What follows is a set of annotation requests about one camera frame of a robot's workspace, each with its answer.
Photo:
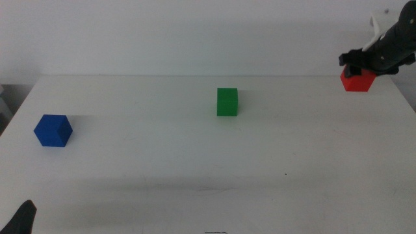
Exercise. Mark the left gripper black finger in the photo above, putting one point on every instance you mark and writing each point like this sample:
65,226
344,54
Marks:
21,219

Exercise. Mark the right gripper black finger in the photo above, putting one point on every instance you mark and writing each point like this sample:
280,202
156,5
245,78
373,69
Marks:
352,71
352,58

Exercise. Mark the red cube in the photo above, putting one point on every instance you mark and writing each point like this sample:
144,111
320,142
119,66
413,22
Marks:
359,83

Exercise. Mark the green cube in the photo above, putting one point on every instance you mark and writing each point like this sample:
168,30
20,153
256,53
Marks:
227,102

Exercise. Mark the blue cube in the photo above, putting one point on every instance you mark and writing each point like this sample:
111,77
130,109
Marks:
52,130

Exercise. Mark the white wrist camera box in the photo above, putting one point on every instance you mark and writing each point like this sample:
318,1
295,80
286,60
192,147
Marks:
378,22

